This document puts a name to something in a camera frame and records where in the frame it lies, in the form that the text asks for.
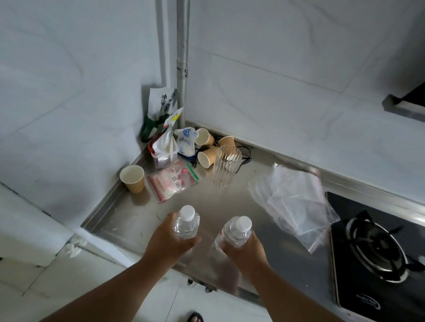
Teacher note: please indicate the grey metal pipe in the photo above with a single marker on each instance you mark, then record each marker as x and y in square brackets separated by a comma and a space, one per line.
[182, 63]

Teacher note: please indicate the pink food packet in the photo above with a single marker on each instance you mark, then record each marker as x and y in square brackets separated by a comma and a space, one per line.
[172, 180]

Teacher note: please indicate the person's left forearm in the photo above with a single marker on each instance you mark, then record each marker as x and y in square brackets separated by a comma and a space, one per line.
[109, 293]

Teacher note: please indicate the black burner grate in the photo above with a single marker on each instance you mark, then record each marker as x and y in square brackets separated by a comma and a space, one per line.
[378, 247]

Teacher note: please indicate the brown paper cup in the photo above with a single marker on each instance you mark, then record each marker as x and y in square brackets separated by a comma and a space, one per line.
[204, 137]
[227, 142]
[207, 157]
[132, 179]

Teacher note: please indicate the clear plastic bags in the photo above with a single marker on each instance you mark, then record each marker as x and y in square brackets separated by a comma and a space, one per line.
[292, 202]

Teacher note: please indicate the person's left thumb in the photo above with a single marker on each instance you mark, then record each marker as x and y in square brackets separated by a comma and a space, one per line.
[191, 242]

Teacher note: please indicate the ribbed clear glass cup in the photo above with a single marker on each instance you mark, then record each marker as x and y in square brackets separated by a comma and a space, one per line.
[226, 166]

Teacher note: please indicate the white and green bag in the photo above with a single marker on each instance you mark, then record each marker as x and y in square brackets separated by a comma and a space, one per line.
[159, 106]

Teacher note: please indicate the white and blue packet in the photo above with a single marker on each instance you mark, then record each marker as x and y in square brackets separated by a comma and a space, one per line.
[186, 142]

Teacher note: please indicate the person's right hand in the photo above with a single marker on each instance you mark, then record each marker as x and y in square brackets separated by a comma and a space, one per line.
[250, 257]

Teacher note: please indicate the black glass gas stove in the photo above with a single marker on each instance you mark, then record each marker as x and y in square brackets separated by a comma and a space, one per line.
[365, 292]

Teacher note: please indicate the black sandal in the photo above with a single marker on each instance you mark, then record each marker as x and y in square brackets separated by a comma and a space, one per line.
[195, 317]

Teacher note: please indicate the clear plastic container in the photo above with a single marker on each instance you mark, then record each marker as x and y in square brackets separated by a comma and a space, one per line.
[163, 158]

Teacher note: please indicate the person's left hand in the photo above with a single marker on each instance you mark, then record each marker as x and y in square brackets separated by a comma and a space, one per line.
[162, 243]

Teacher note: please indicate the person's right forearm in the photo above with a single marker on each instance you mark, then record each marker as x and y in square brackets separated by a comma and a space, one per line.
[285, 298]

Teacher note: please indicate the clear water bottle white cap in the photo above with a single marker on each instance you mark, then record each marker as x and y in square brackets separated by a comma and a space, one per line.
[186, 223]
[235, 232]

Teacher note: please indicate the person's right thumb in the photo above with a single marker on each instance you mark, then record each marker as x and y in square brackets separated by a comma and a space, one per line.
[226, 248]

